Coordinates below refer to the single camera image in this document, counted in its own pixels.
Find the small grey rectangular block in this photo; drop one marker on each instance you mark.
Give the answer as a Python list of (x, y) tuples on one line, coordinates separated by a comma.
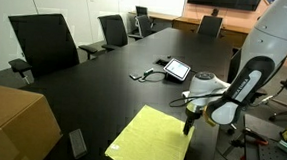
[(77, 143)]

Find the large black office chair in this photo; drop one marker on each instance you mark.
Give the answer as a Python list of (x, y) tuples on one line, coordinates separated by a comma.
[(45, 44)]

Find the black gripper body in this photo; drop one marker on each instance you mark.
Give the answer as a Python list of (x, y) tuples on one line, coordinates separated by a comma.
[(193, 114)]

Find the wooden sideboard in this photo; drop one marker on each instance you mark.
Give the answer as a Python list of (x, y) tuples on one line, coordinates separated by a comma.
[(233, 32)]

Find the brown cardboard box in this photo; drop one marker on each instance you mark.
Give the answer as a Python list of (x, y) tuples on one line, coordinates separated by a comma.
[(14, 122)]

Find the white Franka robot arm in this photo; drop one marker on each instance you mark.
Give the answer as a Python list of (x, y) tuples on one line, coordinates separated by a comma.
[(280, 31)]

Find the small black webcam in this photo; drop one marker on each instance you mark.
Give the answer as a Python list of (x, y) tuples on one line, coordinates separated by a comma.
[(215, 11)]

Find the tablet display on stand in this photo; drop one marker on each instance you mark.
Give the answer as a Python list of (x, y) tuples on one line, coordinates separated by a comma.
[(177, 69)]

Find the yellow towel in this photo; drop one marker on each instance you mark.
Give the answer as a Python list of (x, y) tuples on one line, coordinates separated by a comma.
[(150, 140)]

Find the wall television screen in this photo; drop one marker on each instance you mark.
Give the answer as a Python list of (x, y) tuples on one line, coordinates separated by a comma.
[(223, 0)]

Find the black perforated side platform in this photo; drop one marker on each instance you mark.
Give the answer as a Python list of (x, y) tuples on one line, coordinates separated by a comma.
[(269, 158)]

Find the wooden desk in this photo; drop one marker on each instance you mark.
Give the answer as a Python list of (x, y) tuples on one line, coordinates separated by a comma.
[(154, 15)]

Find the black phone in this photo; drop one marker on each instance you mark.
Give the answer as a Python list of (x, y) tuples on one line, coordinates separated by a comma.
[(135, 77)]

